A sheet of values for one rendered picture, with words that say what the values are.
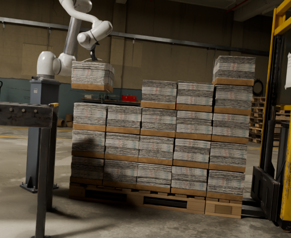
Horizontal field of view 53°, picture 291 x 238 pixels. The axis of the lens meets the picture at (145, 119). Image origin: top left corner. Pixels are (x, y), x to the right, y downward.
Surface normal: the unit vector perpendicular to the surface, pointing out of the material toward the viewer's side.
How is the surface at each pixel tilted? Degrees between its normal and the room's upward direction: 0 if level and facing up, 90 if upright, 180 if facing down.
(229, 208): 90
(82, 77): 97
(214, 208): 90
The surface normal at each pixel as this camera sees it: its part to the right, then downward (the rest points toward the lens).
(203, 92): -0.14, 0.04
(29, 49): 0.22, 0.07
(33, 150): -0.65, -0.01
